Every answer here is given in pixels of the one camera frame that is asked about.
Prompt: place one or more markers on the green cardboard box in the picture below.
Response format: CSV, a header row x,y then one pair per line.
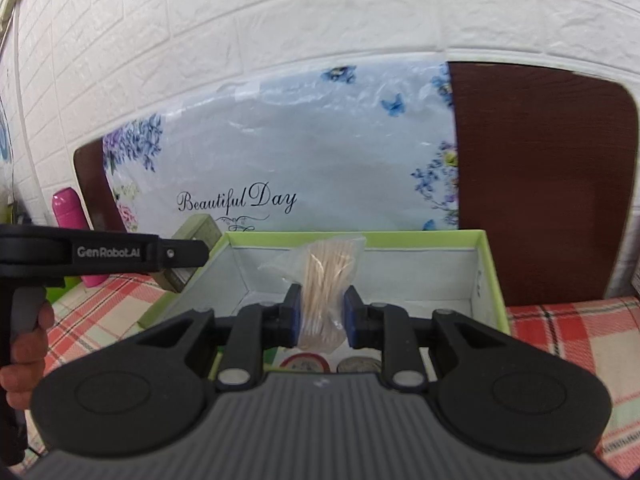
x,y
425,270

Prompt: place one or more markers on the person's left hand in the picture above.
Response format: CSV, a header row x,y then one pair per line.
x,y
27,355

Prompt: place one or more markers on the floral plastic bag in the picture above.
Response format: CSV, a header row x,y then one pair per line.
x,y
300,160

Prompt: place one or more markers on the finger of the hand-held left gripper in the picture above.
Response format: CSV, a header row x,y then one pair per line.
x,y
187,253

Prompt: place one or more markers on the pink bottle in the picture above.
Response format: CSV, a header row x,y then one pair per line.
x,y
70,210

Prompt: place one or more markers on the clear bag of toothpicks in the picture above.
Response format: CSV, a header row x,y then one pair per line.
x,y
325,280

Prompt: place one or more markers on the olive green small box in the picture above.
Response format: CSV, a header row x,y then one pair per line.
x,y
200,227

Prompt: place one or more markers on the brown wooden headboard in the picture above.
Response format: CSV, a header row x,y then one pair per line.
x,y
540,185

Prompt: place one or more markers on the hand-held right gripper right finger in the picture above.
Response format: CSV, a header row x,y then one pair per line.
x,y
350,317

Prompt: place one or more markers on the red plaid bed sheet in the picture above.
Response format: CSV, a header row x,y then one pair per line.
x,y
575,330

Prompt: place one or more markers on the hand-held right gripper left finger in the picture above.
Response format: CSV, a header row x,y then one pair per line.
x,y
295,316

